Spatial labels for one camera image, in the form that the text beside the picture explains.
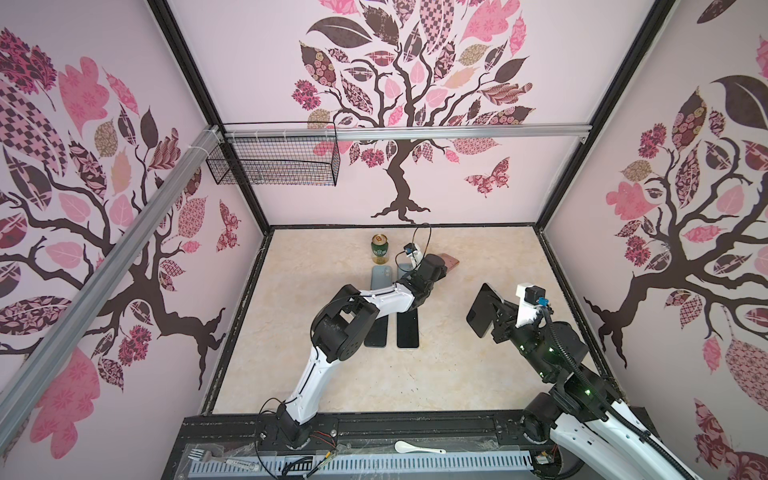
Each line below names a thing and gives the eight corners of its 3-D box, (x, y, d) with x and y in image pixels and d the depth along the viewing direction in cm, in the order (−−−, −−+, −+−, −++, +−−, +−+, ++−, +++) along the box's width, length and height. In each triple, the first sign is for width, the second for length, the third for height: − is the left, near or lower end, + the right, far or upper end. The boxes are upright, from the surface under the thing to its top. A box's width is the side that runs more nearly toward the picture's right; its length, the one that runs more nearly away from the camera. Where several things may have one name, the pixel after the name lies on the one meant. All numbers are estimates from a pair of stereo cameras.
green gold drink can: (372, 265, 110) (371, 247, 102) (373, 252, 114) (371, 234, 106) (388, 265, 110) (388, 247, 102) (388, 252, 114) (388, 234, 106)
